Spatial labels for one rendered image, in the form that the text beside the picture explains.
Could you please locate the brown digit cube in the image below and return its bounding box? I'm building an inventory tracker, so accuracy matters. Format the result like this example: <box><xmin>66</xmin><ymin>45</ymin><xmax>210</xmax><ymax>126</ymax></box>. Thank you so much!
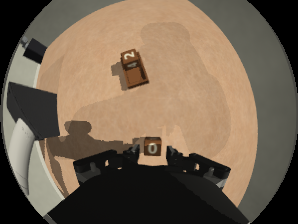
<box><xmin>144</xmin><ymin>137</ymin><xmax>162</xmax><ymax>156</ymax></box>
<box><xmin>121</xmin><ymin>48</ymin><xmax>140</xmax><ymax>70</ymax></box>

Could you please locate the brown wooden tray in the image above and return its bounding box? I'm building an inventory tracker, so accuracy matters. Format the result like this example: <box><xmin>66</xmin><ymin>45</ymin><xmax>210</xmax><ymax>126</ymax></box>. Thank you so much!
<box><xmin>122</xmin><ymin>51</ymin><xmax>149</xmax><ymax>89</ymax></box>

